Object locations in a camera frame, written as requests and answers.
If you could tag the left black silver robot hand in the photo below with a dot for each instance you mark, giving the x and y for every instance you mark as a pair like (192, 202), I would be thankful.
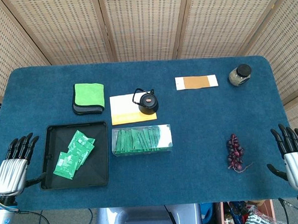
(11, 174)

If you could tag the green tea bag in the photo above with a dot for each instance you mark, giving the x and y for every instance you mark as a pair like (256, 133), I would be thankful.
(117, 142)
(79, 139)
(85, 154)
(156, 139)
(65, 165)
(136, 140)

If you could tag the black plastic tray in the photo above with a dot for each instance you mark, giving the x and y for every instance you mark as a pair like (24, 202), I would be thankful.
(96, 160)

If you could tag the clear plastic box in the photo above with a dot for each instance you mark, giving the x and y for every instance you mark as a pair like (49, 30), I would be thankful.
(165, 136)

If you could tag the purple artificial grape bunch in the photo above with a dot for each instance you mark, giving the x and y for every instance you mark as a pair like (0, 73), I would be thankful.
(234, 150)

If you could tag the glass jar black lid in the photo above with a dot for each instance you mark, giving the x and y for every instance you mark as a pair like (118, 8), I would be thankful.
(239, 75)

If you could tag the green grey microfiber cloth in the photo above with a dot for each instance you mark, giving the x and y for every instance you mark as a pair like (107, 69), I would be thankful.
(89, 93)

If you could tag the blue felt table cover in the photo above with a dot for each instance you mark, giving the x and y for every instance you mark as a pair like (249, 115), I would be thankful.
(194, 119)

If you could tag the white yellow paper envelope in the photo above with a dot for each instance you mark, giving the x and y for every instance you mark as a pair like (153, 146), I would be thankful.
(122, 108)

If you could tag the white brown paper strip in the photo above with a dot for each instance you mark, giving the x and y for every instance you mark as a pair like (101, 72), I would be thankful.
(196, 82)

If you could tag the blue-grey robot torso base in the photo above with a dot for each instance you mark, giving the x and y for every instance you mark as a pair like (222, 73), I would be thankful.
(144, 218)

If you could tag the black cast iron teapot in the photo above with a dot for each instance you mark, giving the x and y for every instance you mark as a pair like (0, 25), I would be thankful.
(148, 103)

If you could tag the woven bamboo folding screen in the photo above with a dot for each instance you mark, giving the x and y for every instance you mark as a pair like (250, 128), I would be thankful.
(144, 24)

